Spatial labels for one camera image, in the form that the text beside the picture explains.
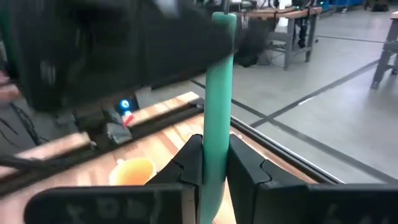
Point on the grey table leg frame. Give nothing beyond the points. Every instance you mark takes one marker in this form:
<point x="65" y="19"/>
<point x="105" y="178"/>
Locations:
<point x="385" y="46"/>

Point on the wooden workbench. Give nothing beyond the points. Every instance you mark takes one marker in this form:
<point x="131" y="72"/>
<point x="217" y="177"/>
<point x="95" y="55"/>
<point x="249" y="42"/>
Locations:
<point x="289" y="14"/>

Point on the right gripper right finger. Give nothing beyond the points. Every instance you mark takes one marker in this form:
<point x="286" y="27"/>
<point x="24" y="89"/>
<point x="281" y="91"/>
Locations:
<point x="280" y="202"/>

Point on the black aluminium table frame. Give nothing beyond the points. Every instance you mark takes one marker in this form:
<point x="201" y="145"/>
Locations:
<point x="171" y="122"/>

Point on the red item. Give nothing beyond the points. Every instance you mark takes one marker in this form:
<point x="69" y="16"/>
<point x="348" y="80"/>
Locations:
<point x="128" y="120"/>

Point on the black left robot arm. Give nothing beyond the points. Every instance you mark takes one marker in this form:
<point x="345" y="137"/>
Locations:
<point x="93" y="46"/>

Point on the beige ceramic mug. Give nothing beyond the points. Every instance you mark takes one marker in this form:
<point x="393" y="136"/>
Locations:
<point x="133" y="172"/>

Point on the blue glowing light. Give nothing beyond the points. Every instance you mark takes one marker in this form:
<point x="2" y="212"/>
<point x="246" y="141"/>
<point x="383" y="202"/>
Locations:
<point x="125" y="104"/>

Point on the black bag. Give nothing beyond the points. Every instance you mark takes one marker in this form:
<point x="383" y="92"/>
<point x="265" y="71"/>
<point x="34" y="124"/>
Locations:
<point x="252" y="43"/>

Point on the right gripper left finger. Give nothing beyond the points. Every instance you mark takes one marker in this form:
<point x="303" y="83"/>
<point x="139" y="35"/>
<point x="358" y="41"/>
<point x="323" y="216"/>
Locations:
<point x="109" y="205"/>

